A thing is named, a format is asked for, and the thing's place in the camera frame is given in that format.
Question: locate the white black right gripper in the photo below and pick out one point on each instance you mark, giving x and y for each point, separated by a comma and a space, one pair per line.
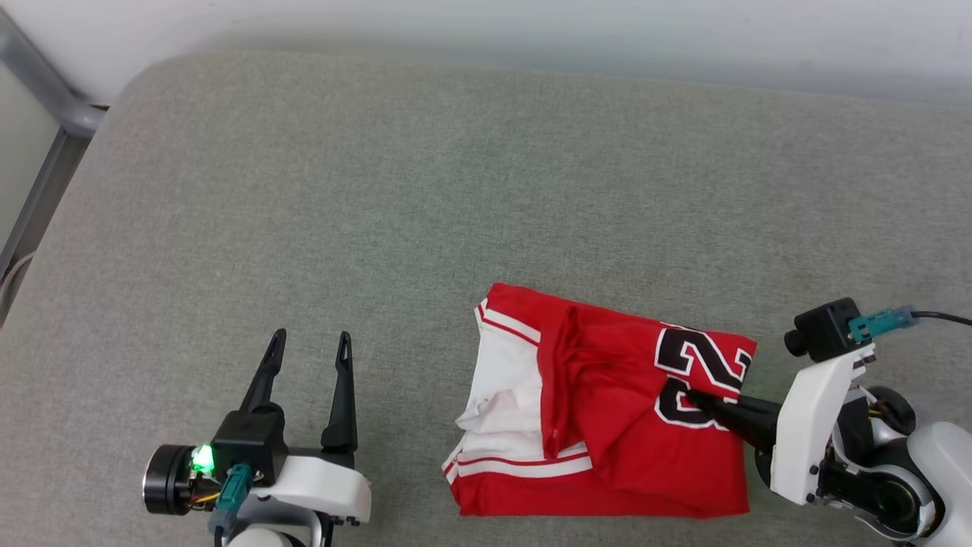
809, 433

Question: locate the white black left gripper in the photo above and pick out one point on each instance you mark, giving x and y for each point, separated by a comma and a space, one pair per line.
319, 486

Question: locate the red and white jersey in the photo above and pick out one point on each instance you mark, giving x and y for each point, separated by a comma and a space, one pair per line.
630, 456

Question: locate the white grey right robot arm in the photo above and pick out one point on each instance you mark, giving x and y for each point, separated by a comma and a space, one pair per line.
945, 460

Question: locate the grey fabric sofa seat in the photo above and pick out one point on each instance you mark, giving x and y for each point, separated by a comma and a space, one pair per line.
456, 190

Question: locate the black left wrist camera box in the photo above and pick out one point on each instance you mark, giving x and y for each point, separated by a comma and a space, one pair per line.
250, 444

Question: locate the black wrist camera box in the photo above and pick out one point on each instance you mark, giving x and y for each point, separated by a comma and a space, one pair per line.
250, 444
828, 330

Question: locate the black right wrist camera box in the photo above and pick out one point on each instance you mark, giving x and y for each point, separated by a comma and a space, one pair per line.
828, 330

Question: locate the teal left camera connector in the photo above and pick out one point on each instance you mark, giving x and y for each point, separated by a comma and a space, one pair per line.
231, 494

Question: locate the teal camera connector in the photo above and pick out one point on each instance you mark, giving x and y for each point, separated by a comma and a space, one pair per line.
231, 494
881, 323

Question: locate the teal right camera connector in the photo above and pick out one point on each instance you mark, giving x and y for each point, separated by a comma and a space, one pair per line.
881, 323

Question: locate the grey metal frame tube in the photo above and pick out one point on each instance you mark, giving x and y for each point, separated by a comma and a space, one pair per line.
42, 91

